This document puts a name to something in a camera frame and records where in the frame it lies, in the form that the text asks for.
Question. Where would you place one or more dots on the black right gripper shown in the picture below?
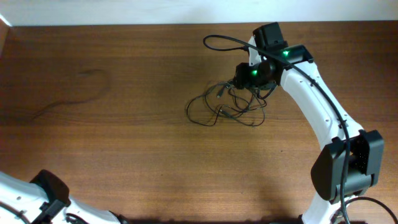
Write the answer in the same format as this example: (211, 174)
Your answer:
(241, 76)

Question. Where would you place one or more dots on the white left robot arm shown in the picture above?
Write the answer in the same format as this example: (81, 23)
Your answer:
(47, 199)

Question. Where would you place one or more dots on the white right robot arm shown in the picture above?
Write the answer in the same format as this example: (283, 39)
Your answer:
(350, 158)

